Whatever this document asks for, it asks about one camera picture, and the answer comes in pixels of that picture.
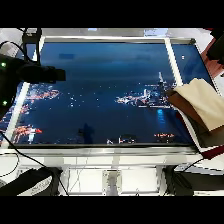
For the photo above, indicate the dark red garment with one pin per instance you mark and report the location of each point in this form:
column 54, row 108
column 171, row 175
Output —
column 215, row 153

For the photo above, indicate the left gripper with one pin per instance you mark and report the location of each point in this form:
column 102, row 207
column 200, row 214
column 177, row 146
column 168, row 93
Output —
column 57, row 74

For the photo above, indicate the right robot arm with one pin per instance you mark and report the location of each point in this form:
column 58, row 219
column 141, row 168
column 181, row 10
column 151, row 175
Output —
column 200, row 181

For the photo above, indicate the silver frame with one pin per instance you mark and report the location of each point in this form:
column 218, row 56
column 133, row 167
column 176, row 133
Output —
column 113, row 151

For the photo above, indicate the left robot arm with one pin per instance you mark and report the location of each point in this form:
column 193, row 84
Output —
column 16, row 75

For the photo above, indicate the cream T-shirt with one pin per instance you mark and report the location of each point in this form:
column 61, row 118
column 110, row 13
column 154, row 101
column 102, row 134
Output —
column 206, row 103

